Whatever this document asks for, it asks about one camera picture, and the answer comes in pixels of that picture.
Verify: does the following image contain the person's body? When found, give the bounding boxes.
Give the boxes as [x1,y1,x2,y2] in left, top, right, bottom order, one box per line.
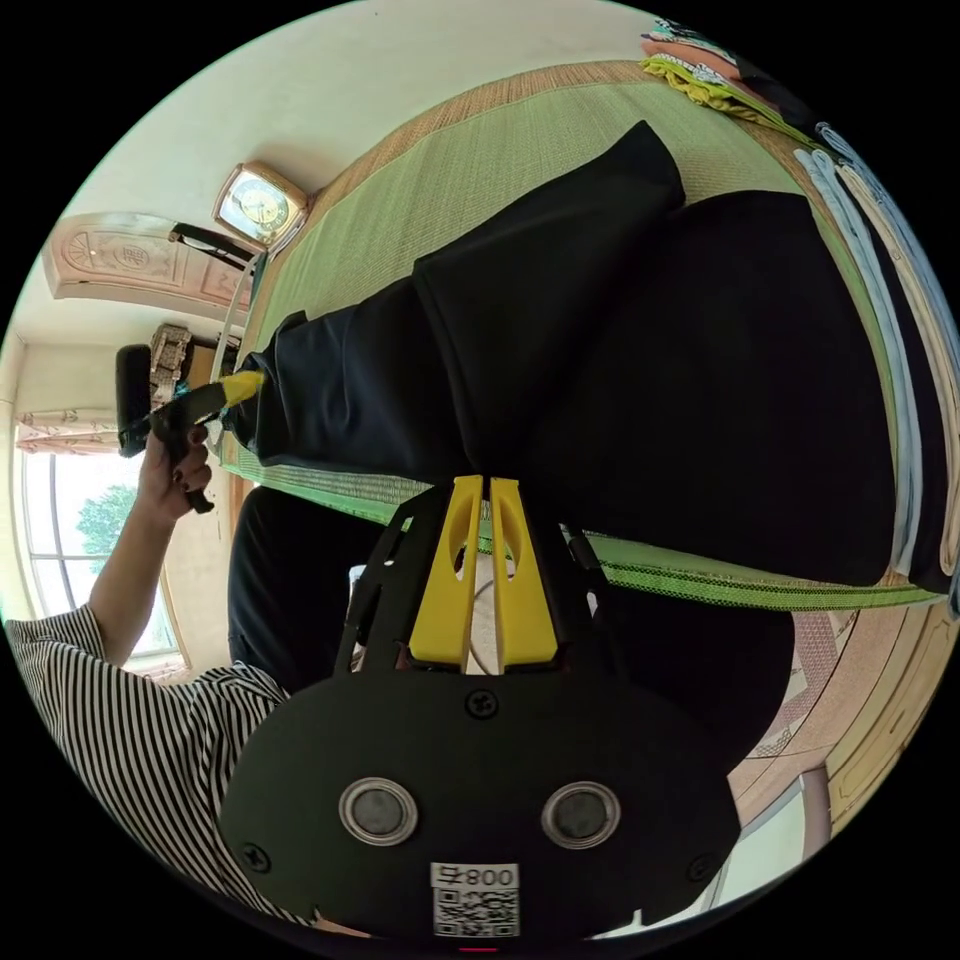
[2,479,798,935]

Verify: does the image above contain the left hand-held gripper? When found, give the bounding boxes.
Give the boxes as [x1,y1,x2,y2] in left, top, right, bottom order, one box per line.
[118,368,268,516]

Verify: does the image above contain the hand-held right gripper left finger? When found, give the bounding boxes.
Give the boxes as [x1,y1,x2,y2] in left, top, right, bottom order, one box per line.
[407,473,485,667]

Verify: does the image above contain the window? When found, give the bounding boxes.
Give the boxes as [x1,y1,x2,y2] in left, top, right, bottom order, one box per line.
[17,449,190,663]

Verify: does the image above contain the square golden wall clock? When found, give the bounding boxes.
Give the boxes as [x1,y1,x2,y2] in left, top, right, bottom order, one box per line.
[213,160,311,250]

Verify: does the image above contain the person's left forearm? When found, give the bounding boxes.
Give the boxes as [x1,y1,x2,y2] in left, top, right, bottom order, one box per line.
[86,503,190,667]

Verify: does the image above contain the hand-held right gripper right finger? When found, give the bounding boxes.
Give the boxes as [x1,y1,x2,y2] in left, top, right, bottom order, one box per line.
[489,476,559,672]

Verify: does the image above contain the person's left hand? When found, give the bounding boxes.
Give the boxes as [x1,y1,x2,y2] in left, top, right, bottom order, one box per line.
[137,422,220,525]

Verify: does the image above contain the pink patterned curtain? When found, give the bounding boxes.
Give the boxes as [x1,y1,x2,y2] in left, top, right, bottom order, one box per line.
[13,407,126,459]

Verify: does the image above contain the black pants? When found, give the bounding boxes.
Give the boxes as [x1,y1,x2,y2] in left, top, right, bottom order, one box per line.
[224,119,913,588]

